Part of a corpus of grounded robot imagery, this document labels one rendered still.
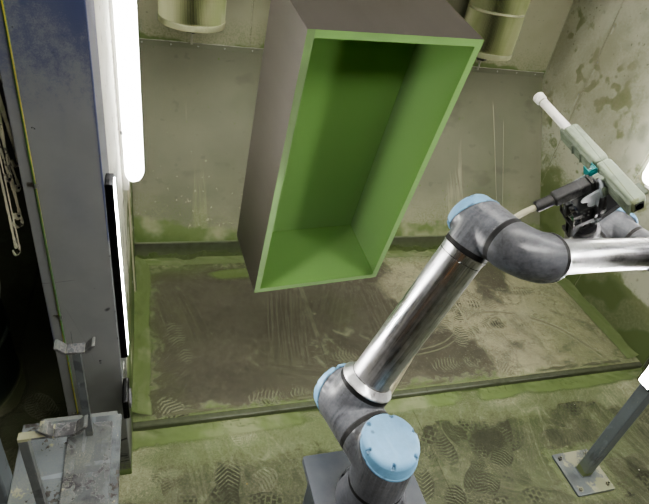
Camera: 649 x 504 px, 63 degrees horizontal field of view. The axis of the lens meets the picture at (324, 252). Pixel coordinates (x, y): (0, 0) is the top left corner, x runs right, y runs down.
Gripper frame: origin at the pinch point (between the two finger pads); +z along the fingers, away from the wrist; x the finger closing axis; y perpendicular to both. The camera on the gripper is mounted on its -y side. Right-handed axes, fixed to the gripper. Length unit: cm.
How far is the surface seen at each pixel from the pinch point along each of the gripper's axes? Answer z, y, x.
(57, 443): 8, 145, -21
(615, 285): -195, -65, 60
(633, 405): -119, -13, -24
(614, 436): -135, -4, -29
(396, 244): -166, 45, 126
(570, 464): -160, 13, -29
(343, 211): -85, 66, 97
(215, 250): -108, 145, 128
